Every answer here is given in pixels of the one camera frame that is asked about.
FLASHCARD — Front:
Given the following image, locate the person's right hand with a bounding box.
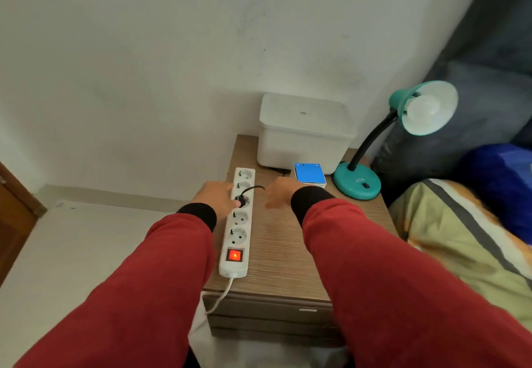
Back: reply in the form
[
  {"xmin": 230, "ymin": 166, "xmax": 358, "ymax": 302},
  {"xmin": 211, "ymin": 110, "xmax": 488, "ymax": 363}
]
[{"xmin": 264, "ymin": 177, "xmax": 311, "ymax": 211}]

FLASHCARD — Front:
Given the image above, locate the person's left hand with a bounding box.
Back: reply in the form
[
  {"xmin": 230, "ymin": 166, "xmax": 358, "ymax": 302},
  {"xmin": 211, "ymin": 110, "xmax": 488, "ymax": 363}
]
[{"xmin": 191, "ymin": 181, "xmax": 242, "ymax": 221}]

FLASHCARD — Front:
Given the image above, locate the black plug with cable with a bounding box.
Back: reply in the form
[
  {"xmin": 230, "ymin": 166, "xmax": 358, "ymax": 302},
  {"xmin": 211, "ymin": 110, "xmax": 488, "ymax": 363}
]
[{"xmin": 234, "ymin": 185, "xmax": 266, "ymax": 209}]

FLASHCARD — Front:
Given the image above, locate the person's left forearm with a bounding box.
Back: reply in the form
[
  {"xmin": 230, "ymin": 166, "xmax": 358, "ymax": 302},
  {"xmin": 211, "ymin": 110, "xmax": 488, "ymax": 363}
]
[{"xmin": 14, "ymin": 203, "xmax": 218, "ymax": 368}]

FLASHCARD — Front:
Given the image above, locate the person's right forearm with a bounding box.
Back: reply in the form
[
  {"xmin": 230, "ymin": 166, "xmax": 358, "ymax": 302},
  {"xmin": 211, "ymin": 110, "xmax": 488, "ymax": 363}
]
[{"xmin": 290, "ymin": 186, "xmax": 532, "ymax": 368}]

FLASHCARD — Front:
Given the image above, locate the white power strip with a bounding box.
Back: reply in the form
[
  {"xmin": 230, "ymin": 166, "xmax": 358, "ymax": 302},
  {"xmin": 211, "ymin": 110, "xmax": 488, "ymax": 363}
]
[{"xmin": 219, "ymin": 167, "xmax": 256, "ymax": 279}]

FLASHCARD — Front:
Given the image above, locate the small blue and white box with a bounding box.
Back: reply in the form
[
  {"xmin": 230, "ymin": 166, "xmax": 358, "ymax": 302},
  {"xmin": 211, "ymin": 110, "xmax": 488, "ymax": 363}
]
[{"xmin": 293, "ymin": 162, "xmax": 328, "ymax": 189}]

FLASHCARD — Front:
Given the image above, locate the wooden nightstand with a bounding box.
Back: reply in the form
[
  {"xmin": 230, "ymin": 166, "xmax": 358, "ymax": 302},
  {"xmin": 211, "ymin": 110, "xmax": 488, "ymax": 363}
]
[{"xmin": 202, "ymin": 134, "xmax": 400, "ymax": 348}]

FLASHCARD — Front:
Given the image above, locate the white lidded storage box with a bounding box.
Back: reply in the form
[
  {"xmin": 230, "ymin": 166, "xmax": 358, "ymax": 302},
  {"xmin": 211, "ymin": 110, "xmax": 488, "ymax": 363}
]
[{"xmin": 256, "ymin": 92, "xmax": 358, "ymax": 175}]

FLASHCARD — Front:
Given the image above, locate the teal desk lamp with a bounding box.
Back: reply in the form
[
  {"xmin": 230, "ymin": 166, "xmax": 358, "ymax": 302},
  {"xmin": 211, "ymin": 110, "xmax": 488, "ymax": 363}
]
[{"xmin": 332, "ymin": 80, "xmax": 459, "ymax": 201}]

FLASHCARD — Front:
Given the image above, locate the white light bulb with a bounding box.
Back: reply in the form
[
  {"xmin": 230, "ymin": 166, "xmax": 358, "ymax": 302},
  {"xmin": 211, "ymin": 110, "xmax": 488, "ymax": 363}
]
[{"xmin": 407, "ymin": 96, "xmax": 442, "ymax": 126}]

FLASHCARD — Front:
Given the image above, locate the yellow-green striped blanket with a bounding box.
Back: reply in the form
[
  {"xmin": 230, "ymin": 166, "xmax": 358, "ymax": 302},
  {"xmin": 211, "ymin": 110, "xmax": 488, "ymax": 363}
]
[{"xmin": 388, "ymin": 178, "xmax": 532, "ymax": 334}]

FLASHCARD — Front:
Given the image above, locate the brown wooden door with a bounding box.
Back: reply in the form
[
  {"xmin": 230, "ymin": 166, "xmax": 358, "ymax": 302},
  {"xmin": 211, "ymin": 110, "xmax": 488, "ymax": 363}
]
[{"xmin": 0, "ymin": 162, "xmax": 47, "ymax": 288}]

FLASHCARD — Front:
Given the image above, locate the dark grey pillow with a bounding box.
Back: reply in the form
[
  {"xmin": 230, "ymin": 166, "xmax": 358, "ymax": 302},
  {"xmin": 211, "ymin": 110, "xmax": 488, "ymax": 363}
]
[{"xmin": 371, "ymin": 60, "xmax": 532, "ymax": 207}]

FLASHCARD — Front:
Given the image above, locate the blue pillow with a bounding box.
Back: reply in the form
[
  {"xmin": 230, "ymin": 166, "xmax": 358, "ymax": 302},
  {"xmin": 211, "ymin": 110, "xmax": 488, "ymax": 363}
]
[{"xmin": 456, "ymin": 144, "xmax": 532, "ymax": 246}]

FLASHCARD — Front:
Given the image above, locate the white power strip cable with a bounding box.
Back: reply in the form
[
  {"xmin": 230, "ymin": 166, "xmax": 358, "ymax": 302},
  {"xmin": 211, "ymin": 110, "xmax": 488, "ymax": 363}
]
[{"xmin": 203, "ymin": 277, "xmax": 234, "ymax": 316}]

